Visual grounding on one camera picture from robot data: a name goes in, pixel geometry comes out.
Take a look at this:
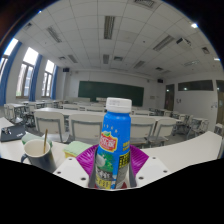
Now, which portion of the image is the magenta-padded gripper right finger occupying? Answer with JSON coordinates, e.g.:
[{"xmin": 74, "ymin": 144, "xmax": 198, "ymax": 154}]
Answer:
[{"xmin": 128, "ymin": 144, "xmax": 173, "ymax": 188}]

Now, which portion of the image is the bunch of keys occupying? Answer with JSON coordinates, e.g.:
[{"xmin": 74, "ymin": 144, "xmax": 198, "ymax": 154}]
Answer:
[{"xmin": 2, "ymin": 128, "xmax": 23, "ymax": 137}]

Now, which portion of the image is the dark wide wall window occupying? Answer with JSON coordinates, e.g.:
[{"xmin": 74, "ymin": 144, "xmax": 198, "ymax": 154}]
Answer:
[{"xmin": 177, "ymin": 79, "xmax": 215, "ymax": 92}]

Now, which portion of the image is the group of white classroom chairs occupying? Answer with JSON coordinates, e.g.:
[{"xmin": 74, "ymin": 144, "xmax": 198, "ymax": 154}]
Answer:
[{"xmin": 3, "ymin": 98, "xmax": 224, "ymax": 148}]

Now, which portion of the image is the group of ceiling lights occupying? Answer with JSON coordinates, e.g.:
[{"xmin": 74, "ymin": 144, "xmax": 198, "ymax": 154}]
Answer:
[{"xmin": 22, "ymin": 0, "xmax": 215, "ymax": 74}]

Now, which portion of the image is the light green cloth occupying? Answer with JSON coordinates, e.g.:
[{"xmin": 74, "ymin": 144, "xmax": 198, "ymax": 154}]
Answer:
[{"xmin": 21, "ymin": 132, "xmax": 53, "ymax": 147}]

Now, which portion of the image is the dark green blackboard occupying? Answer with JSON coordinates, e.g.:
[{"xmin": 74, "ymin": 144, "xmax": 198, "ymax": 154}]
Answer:
[{"xmin": 78, "ymin": 80, "xmax": 145, "ymax": 108}]

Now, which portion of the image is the group of white classroom desks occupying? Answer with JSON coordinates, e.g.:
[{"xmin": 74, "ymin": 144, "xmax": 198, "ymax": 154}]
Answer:
[{"xmin": 3, "ymin": 96, "xmax": 214, "ymax": 134}]

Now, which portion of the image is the dark blue mug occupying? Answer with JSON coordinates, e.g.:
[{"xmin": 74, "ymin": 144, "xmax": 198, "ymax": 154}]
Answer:
[{"xmin": 20, "ymin": 138, "xmax": 58, "ymax": 174}]

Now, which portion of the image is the ceiling projector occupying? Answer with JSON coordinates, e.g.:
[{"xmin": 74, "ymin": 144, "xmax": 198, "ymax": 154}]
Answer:
[{"xmin": 175, "ymin": 37, "xmax": 192, "ymax": 48}]

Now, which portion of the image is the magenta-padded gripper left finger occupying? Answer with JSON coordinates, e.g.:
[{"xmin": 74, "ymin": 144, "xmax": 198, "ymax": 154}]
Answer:
[{"xmin": 53, "ymin": 143, "xmax": 100, "ymax": 189}]

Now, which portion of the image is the dark classroom door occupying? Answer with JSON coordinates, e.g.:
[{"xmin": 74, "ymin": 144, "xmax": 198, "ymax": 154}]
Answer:
[{"xmin": 164, "ymin": 83, "xmax": 176, "ymax": 112}]

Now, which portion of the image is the large classroom window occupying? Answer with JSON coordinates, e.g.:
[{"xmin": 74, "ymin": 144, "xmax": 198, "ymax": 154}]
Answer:
[
  {"xmin": 41, "ymin": 59, "xmax": 56, "ymax": 98},
  {"xmin": 15, "ymin": 47, "xmax": 40, "ymax": 98},
  {"xmin": 0, "ymin": 37, "xmax": 20, "ymax": 84}
]

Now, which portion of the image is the blue curtain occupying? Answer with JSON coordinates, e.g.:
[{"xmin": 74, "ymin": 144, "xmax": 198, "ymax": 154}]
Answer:
[
  {"xmin": 50, "ymin": 65, "xmax": 60, "ymax": 101},
  {"xmin": 0, "ymin": 40, "xmax": 23, "ymax": 106},
  {"xmin": 29, "ymin": 54, "xmax": 44, "ymax": 102}
]

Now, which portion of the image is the blue white-capped drink bottle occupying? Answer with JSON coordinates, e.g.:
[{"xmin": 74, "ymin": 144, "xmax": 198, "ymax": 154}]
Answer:
[{"xmin": 94, "ymin": 97, "xmax": 133, "ymax": 191}]

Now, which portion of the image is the yellow and green sponge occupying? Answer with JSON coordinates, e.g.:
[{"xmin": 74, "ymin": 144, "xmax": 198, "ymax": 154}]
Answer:
[{"xmin": 63, "ymin": 140, "xmax": 93, "ymax": 160}]

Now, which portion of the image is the wooden stick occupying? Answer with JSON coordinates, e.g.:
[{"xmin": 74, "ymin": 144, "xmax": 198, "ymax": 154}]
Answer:
[{"xmin": 42, "ymin": 128, "xmax": 49, "ymax": 155}]

